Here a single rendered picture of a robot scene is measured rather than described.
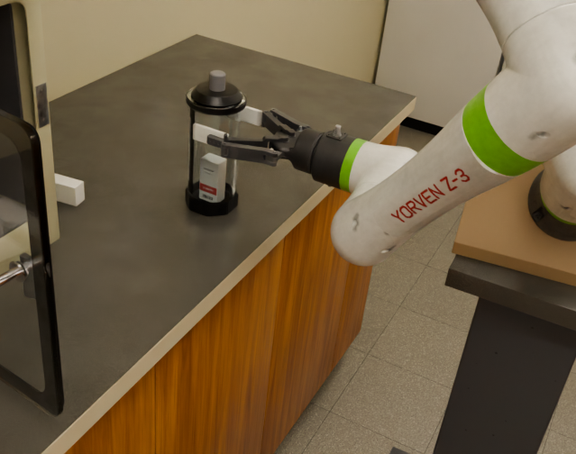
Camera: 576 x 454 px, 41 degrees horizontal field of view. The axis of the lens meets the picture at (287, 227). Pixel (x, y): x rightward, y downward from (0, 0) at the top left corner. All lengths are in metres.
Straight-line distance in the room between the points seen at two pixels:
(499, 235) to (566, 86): 0.63
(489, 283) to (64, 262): 0.74
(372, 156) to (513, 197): 0.33
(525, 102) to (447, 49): 3.06
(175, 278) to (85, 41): 0.88
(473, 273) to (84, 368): 0.70
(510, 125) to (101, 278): 0.72
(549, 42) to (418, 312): 2.04
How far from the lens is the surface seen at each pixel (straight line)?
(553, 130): 0.89
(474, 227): 1.45
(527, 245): 1.45
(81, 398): 1.10
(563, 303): 1.42
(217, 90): 1.38
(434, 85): 4.00
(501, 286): 1.41
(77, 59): 2.00
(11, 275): 0.88
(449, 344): 2.74
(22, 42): 1.25
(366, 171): 1.25
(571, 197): 1.27
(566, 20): 0.89
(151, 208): 1.48
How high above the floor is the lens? 1.73
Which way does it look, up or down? 33 degrees down
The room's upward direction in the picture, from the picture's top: 6 degrees clockwise
